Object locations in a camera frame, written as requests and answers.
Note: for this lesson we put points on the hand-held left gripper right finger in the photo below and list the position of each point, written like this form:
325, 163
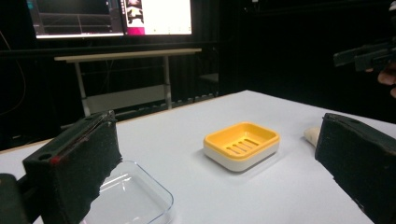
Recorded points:
361, 158

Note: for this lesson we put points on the computer monitor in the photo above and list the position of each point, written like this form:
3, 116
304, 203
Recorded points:
109, 17

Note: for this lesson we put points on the cream soap bar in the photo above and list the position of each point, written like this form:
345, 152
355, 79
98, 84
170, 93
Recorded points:
312, 135

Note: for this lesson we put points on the white folding table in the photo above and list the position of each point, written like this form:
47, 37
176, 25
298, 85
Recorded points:
130, 81

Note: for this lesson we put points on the clear plastic container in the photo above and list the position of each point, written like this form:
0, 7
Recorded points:
134, 196

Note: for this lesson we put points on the yellow and white soap dish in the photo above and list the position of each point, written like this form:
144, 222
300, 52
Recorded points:
241, 146

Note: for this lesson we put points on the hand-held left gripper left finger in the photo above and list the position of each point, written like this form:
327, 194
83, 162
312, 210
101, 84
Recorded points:
73, 161

